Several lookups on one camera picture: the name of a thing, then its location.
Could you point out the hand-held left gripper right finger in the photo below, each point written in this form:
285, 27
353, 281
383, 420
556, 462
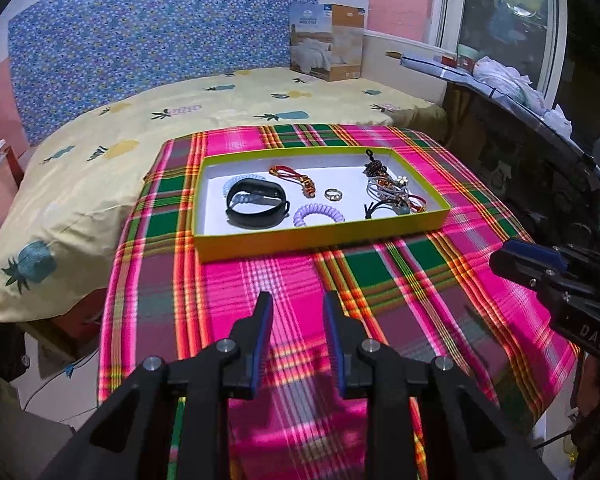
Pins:
332, 335

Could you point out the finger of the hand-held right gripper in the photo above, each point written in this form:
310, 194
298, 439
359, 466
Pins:
525, 260

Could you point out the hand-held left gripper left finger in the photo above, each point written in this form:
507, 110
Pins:
263, 330

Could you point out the black wristband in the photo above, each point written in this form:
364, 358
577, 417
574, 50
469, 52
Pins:
252, 222

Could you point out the white tray with green rim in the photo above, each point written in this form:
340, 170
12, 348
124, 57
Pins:
350, 210

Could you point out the silver bangle with beads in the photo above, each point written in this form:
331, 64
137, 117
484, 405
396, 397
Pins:
375, 187

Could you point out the brown beaded charm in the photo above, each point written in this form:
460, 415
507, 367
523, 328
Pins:
377, 166

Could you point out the pink green plaid cloth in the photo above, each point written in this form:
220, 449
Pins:
280, 280

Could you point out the dark cabinet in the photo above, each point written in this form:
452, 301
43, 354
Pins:
505, 160

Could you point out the small white cloth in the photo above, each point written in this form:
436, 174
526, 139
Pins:
557, 120

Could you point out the large white cloth pile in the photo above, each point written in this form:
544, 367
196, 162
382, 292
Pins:
505, 80

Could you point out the orange box under bed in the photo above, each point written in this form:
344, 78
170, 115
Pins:
82, 320

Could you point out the teal and red cup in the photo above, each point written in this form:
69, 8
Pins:
466, 55

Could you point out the wooden stick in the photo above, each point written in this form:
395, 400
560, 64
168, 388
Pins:
394, 54

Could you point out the window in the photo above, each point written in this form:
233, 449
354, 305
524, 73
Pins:
500, 10

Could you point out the yellow pineapple bed sheet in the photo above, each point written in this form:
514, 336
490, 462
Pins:
105, 125

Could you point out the black floor object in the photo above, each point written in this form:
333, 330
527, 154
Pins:
0, 350

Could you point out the grey floor object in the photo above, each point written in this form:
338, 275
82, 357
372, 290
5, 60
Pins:
15, 440

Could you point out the cardboard bedding box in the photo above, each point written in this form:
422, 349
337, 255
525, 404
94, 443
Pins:
330, 40

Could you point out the blue floral headboard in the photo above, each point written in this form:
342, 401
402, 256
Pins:
155, 30

